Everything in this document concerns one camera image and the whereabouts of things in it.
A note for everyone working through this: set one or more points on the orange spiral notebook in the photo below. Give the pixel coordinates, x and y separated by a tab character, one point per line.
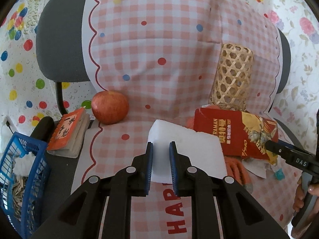
64	132

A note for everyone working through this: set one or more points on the white paper scrap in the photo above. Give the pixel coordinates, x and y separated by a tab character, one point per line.
256	169

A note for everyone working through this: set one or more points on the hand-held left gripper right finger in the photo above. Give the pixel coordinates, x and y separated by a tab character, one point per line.
172	159

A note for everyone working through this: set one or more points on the polka dot backdrop cloth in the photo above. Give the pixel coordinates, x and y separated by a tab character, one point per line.
22	79

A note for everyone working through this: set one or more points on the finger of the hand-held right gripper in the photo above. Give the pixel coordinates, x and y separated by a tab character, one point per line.
274	146

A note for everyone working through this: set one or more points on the woven bamboo tube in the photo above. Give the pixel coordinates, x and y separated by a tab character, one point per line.
231	79

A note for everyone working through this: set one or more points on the pink checkered cloth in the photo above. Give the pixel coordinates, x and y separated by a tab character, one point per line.
149	54

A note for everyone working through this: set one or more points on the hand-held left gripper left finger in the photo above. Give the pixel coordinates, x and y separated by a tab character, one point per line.
149	159

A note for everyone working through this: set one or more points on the red printed carton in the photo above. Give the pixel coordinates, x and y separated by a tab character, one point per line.
224	134

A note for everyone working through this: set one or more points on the blue plastic basket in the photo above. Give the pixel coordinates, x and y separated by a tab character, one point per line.
27	141

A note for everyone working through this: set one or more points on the floral backdrop cloth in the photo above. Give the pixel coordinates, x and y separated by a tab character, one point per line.
304	54

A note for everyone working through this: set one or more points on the white crumpled tissue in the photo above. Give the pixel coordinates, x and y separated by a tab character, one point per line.
25	163

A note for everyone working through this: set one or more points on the person's right hand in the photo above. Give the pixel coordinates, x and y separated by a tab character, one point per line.
314	190

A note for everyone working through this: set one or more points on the orange knitted glove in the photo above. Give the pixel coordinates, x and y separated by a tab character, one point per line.
236	171

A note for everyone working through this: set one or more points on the white foam block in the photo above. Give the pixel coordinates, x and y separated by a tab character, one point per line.
189	144

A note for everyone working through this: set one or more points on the grey office chair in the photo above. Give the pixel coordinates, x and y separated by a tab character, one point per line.
59	42

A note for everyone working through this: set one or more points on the red apple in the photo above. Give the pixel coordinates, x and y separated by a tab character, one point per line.
109	107

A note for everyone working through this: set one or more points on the small teal scrap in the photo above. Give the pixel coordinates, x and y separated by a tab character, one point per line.
279	174

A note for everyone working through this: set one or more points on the pile of seed shells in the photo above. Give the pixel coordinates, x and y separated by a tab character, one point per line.
20	191

